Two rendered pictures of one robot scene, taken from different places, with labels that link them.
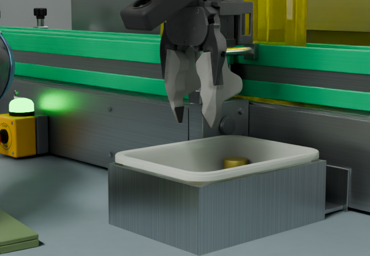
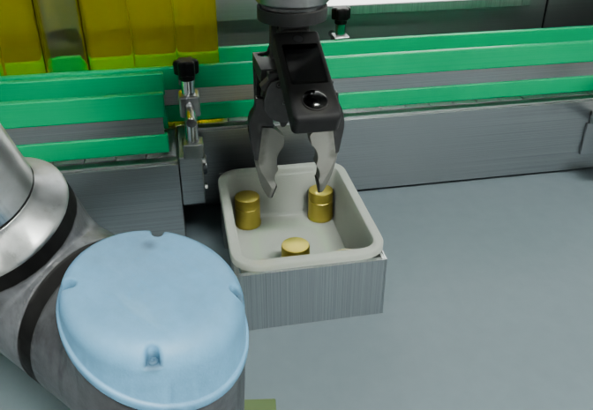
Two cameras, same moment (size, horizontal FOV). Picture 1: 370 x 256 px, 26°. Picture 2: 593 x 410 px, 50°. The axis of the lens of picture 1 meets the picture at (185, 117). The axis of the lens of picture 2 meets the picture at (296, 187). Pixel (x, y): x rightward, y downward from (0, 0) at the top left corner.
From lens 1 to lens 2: 0.87 m
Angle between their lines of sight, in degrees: 59
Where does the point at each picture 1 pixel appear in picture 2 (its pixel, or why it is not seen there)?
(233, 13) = not seen: hidden behind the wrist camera
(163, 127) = (136, 192)
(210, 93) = (331, 161)
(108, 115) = not seen: hidden behind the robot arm
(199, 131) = (199, 183)
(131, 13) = (319, 117)
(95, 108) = not seen: outside the picture
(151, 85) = (91, 148)
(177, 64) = (279, 141)
